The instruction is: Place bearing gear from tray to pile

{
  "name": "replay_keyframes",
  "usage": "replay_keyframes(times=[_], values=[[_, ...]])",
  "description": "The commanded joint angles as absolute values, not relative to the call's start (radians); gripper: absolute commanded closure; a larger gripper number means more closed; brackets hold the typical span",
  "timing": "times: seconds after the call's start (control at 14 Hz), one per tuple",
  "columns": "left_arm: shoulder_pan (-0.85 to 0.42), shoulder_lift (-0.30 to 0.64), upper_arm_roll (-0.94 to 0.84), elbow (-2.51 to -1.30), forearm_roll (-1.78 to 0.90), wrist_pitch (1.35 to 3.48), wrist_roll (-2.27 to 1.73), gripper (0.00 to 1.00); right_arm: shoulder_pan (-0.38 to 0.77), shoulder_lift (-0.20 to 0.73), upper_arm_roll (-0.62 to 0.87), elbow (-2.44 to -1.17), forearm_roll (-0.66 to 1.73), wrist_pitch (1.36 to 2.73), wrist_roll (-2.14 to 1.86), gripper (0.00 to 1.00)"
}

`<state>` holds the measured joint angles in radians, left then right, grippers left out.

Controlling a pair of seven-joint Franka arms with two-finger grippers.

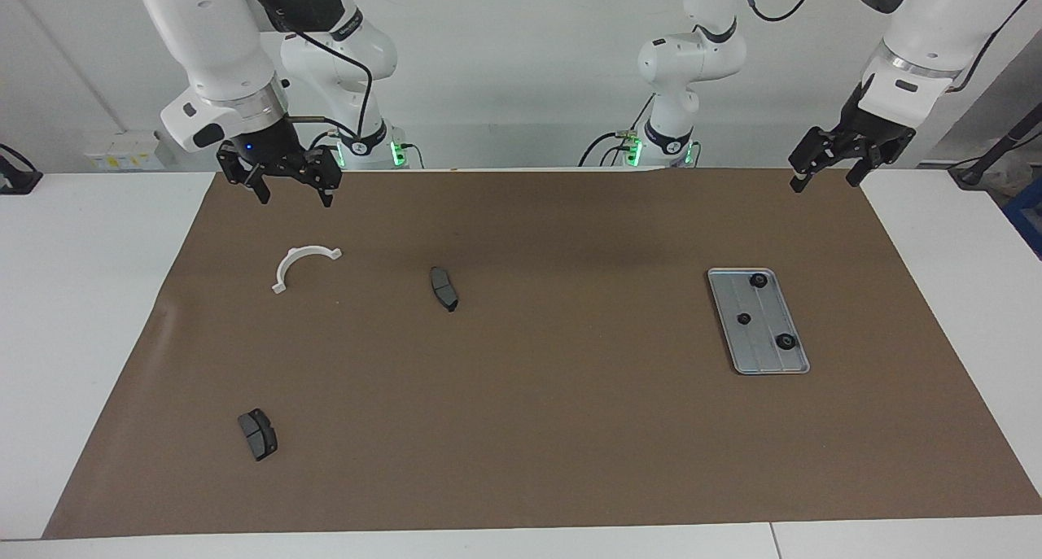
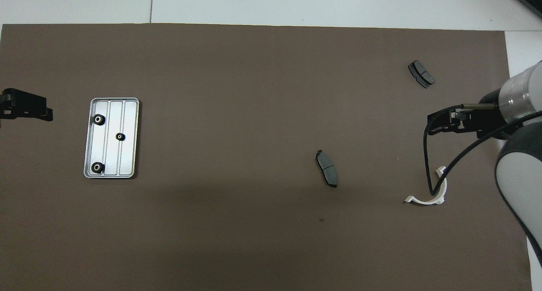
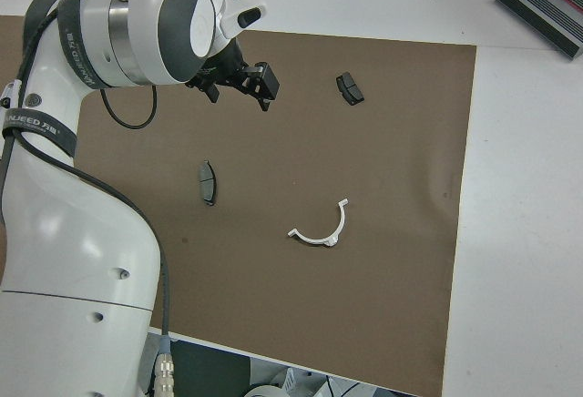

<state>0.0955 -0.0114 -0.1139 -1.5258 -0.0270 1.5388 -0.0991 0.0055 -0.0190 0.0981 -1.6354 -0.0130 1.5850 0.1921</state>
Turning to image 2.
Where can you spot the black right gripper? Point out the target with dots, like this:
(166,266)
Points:
(487,121)

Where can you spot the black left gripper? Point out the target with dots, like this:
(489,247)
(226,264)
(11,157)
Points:
(21,99)

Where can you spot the small black bearing gear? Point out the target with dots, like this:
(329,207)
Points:
(120,137)

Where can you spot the silver metal tray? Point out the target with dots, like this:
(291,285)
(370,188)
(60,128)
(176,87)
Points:
(129,147)

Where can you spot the short dark grey brake pad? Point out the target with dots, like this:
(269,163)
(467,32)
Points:
(421,73)

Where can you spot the long dark grey brake pad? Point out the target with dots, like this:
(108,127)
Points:
(326,168)

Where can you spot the brown table mat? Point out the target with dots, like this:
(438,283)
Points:
(254,92)

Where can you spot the white curved plastic bracket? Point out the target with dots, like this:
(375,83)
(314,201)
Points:
(423,201)

